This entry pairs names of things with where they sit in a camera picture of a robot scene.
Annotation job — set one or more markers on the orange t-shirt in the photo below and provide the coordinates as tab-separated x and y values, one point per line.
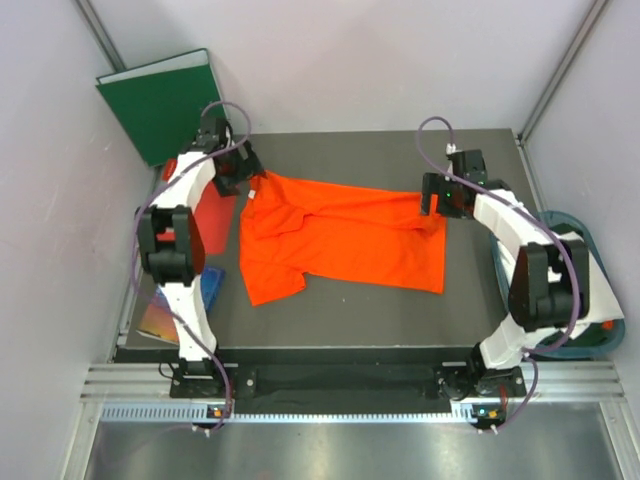
291	229

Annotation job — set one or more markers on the blue book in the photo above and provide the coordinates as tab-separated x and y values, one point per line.
157	323

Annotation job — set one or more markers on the black mounting plate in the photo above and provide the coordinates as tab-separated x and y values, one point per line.
420	381

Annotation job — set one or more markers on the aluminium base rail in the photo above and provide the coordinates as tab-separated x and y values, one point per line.
136	392

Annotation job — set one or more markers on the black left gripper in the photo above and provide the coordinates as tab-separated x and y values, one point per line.
248	168

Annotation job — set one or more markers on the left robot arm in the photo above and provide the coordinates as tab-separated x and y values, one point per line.
171	247

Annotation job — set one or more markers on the green binder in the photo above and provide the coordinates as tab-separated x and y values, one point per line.
159	104

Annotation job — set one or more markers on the white t-shirt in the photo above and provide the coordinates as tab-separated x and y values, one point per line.
603	304

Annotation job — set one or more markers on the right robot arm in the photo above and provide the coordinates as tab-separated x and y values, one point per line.
549	289

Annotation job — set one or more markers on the teal laundry basket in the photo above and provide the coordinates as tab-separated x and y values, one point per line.
587	341

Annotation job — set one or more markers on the red folder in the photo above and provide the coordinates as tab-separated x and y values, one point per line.
213	213

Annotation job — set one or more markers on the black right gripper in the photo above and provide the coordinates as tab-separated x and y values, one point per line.
434	184

